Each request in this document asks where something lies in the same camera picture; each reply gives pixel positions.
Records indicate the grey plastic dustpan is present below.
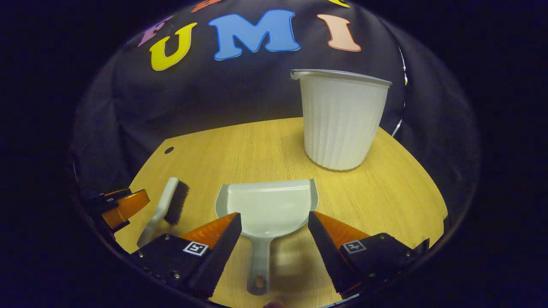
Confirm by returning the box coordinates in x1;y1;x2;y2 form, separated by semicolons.
215;179;319;296

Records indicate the black backdrop cloth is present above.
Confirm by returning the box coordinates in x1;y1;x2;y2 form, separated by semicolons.
71;0;480;223

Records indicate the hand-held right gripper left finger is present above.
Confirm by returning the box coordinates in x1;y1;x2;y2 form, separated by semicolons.
131;212;242;299

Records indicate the white ribbed garbage bin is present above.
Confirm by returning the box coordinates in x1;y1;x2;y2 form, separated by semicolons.
290;69;393;172

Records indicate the wooden desktop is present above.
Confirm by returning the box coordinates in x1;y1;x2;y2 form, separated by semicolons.
115;118;449;308

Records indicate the small white broom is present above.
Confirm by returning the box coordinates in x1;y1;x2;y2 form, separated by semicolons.
137;177;190;248

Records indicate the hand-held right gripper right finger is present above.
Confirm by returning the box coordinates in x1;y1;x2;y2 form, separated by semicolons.
307;210;430;299

